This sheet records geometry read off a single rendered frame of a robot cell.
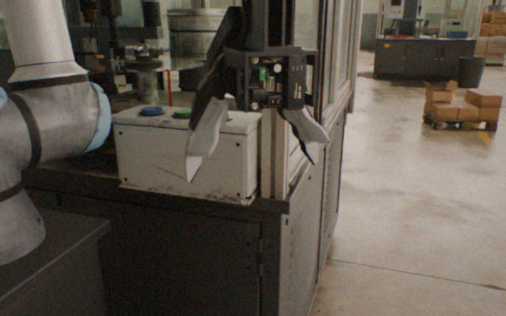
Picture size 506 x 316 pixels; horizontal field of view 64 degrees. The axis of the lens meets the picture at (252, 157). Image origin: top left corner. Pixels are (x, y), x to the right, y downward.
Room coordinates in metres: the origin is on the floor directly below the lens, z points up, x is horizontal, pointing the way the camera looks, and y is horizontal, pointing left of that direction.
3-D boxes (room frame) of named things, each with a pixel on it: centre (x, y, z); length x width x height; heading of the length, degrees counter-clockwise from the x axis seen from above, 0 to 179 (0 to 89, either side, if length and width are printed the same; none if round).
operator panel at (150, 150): (0.77, 0.12, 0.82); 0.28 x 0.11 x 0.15; 72
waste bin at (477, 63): (6.55, -3.48, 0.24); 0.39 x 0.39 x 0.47
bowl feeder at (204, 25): (1.95, 0.24, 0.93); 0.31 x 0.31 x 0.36
